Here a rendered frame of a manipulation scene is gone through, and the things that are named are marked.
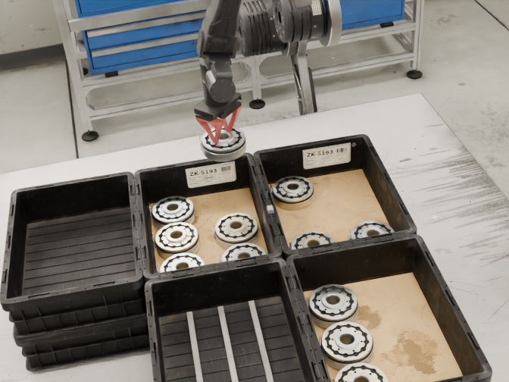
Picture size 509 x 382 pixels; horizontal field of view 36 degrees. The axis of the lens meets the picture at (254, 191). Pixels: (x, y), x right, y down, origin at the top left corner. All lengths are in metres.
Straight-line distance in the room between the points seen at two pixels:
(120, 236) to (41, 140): 2.04
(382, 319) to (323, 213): 0.37
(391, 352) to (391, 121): 1.05
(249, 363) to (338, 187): 0.60
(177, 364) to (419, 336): 0.49
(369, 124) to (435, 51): 1.94
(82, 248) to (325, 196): 0.61
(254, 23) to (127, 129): 1.44
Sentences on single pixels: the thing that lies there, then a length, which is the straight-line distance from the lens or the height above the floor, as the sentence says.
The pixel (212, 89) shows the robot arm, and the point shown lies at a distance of 1.68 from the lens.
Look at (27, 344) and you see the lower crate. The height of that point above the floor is 0.80.
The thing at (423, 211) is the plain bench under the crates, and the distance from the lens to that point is 2.17.
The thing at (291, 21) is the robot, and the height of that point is 1.15.
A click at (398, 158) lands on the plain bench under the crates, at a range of 2.35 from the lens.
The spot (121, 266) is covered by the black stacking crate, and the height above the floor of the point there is 0.83.
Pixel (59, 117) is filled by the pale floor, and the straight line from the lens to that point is 4.10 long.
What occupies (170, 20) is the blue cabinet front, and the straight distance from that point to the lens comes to 3.64.
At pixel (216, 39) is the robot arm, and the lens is 1.70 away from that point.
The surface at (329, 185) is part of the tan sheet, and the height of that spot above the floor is 0.83.
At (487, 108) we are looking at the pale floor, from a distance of 3.94.
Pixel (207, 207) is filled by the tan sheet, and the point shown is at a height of 0.83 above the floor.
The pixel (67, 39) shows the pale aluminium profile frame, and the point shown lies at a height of 0.53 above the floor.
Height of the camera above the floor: 2.07
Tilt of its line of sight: 38 degrees down
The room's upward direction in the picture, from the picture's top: 5 degrees counter-clockwise
